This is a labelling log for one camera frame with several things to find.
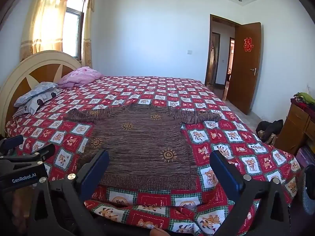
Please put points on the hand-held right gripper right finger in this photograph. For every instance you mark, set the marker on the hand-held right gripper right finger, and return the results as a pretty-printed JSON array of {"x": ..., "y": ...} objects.
[{"x": 226, "y": 169}]

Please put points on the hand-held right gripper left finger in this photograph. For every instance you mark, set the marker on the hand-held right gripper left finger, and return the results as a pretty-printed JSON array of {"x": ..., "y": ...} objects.
[{"x": 94, "y": 174}]

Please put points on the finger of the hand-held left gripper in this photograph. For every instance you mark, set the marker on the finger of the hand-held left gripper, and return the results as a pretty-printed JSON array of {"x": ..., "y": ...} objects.
[
  {"x": 12, "y": 142},
  {"x": 41, "y": 152}
]

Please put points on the brown knit sweater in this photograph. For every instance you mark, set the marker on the brown knit sweater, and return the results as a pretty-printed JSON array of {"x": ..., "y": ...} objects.
[{"x": 142, "y": 147}]

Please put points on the pile of clothes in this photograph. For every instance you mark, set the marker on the pile of clothes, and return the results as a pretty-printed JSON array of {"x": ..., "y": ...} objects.
[{"x": 304, "y": 98}]

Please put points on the blue floral pillow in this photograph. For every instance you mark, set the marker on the blue floral pillow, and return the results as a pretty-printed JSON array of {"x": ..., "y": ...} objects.
[{"x": 34, "y": 93}]

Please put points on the grey patterned pillow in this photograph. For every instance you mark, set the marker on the grey patterned pillow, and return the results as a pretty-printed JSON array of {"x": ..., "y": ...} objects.
[{"x": 46, "y": 98}]

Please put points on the dark bag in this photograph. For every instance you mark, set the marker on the dark bag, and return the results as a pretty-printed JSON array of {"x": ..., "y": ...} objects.
[{"x": 269, "y": 127}]

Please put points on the red checked printed bedsheet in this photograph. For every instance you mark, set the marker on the red checked printed bedsheet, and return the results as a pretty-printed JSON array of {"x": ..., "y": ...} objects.
[{"x": 221, "y": 108}]

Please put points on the cream wooden headboard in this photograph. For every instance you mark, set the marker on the cream wooden headboard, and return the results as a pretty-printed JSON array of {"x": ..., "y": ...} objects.
[{"x": 14, "y": 78}]

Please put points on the wooden cabinet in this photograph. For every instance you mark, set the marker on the wooden cabinet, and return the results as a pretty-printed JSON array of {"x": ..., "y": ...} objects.
[{"x": 292, "y": 127}]

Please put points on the purple box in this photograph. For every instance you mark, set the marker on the purple box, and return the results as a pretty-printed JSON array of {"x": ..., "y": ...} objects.
[{"x": 306, "y": 156}]

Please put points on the pink pillow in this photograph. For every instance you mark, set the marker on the pink pillow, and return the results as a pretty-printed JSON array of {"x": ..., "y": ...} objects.
[{"x": 78, "y": 76}]

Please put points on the brown wooden door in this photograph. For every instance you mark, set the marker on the brown wooden door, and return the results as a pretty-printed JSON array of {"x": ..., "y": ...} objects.
[{"x": 242, "y": 78}]

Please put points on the red paper door decoration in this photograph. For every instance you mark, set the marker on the red paper door decoration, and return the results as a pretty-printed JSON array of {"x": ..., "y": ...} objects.
[{"x": 248, "y": 44}]

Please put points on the wide yellow curtain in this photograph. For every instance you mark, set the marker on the wide yellow curtain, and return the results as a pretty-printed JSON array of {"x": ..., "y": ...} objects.
[{"x": 46, "y": 17}]

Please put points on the narrow yellow curtain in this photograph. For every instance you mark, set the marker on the narrow yellow curtain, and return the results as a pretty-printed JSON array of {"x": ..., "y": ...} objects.
[{"x": 87, "y": 29}]

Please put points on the window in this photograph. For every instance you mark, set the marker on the window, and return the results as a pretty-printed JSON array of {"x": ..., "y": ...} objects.
[{"x": 72, "y": 24}]

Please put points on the brown door frame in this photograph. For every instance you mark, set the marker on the brown door frame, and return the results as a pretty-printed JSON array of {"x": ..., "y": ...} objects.
[{"x": 208, "y": 54}]

